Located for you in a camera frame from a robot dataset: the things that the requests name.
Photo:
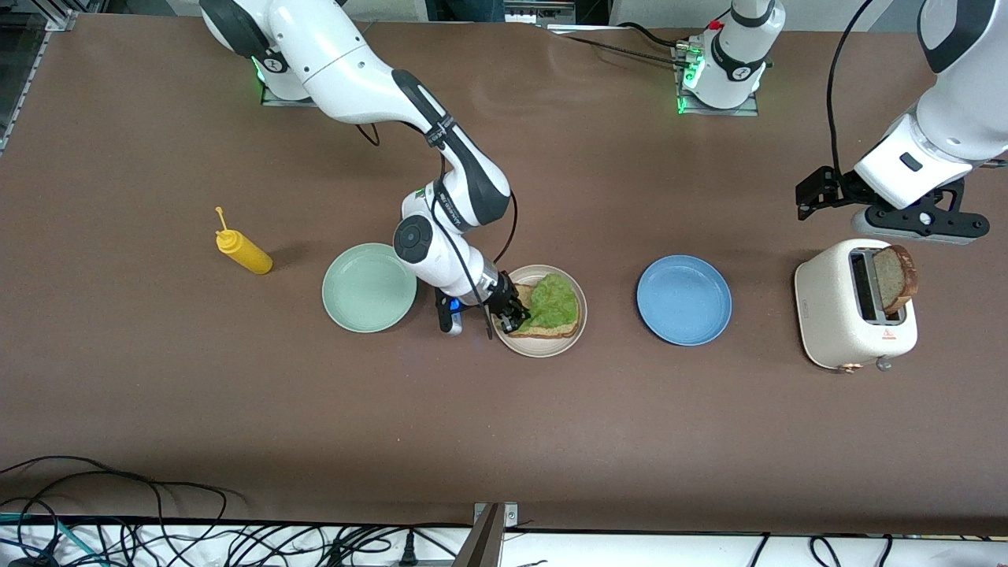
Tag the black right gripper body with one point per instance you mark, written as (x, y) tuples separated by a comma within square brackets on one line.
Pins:
[(502, 298)]

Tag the green lettuce leaf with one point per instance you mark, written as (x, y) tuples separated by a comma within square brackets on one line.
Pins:
[(551, 303)]

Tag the brown bread slice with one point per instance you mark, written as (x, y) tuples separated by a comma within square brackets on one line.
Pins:
[(543, 333), (894, 279)]

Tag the yellow mustard squeeze bottle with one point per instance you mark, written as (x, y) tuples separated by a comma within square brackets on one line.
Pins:
[(248, 256)]

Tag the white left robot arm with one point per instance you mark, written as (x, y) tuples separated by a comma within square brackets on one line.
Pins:
[(969, 94)]

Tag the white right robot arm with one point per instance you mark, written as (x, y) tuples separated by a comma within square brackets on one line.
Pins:
[(339, 63)]

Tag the beige plate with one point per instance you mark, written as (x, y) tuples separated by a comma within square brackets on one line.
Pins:
[(543, 349)]

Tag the mint green plate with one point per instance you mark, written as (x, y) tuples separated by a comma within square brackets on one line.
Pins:
[(368, 287)]

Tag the blue plate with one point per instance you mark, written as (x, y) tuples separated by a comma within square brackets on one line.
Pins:
[(683, 299)]

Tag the white toaster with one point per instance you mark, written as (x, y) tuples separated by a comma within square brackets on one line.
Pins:
[(827, 315)]

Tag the black power plug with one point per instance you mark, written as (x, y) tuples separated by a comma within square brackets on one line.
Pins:
[(407, 551)]

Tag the grey metal box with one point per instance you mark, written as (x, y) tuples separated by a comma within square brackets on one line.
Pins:
[(543, 12)]

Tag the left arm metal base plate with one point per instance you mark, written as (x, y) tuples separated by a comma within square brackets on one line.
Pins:
[(732, 113)]

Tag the grey metal post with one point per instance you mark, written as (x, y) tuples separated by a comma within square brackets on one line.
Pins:
[(482, 543)]

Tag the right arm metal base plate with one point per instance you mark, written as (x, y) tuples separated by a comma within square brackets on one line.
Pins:
[(276, 98)]

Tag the aluminium rack frame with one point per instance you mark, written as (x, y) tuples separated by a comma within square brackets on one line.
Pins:
[(24, 47)]

